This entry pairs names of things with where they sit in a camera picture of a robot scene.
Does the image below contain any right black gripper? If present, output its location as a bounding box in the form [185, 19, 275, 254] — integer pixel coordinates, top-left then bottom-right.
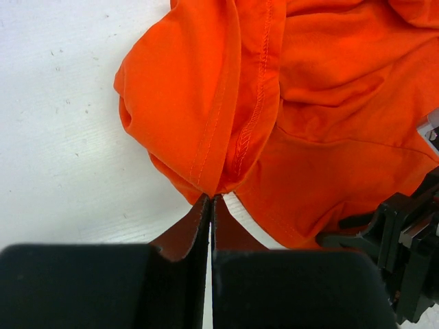
[317, 171, 438, 324]

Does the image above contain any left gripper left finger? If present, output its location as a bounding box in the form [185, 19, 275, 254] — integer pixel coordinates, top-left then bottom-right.
[1, 195, 209, 328]

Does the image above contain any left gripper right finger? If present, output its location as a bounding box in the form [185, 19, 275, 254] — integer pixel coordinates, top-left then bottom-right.
[211, 196, 396, 328]

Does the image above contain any orange t shirt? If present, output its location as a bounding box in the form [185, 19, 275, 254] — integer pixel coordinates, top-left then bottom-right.
[114, 1, 438, 248]

